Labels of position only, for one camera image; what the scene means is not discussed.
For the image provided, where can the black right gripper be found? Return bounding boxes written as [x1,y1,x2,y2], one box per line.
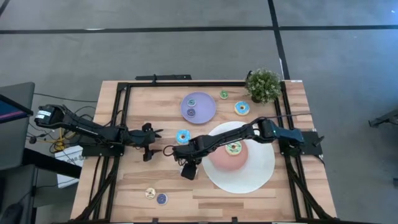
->
[172,138,205,180]

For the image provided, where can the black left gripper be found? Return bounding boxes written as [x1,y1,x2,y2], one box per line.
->
[124,122,164,162]

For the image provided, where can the large blue iced donut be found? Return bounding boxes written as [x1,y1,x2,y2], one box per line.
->
[175,129,192,146]
[234,100,251,116]

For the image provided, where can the large green black-drizzled donut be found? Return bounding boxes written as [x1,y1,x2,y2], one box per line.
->
[224,140,243,156]

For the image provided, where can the pink plate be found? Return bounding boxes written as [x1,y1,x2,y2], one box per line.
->
[207,141,249,172]

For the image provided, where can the black mounting bar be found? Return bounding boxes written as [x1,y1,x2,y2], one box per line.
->
[135,73,193,82]

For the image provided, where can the purple plate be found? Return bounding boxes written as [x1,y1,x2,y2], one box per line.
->
[180,91,217,125]

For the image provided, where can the large white plate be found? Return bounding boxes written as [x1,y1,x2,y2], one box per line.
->
[201,121,276,194]

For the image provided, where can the white printed paper sheet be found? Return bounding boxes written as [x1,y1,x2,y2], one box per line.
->
[54,144,85,189]

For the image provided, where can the dark desk beam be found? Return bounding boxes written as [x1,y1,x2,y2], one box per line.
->
[23,147,82,180]

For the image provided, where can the potted green plant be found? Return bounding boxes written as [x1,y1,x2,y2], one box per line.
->
[244,67,282,105]

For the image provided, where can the grey desk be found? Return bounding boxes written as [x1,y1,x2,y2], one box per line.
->
[0,82,35,170]

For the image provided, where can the dark computer monitor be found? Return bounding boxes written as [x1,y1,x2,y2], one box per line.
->
[0,93,34,125]

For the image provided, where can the black stand leg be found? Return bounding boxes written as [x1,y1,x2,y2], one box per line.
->
[368,107,398,128]

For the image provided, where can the yellow floor cable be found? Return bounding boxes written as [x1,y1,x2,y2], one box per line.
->
[51,124,78,152]

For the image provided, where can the black aluminium table frame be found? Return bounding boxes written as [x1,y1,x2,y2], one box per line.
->
[70,80,338,224]

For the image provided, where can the black floor cable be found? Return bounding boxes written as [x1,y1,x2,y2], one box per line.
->
[33,92,100,103]

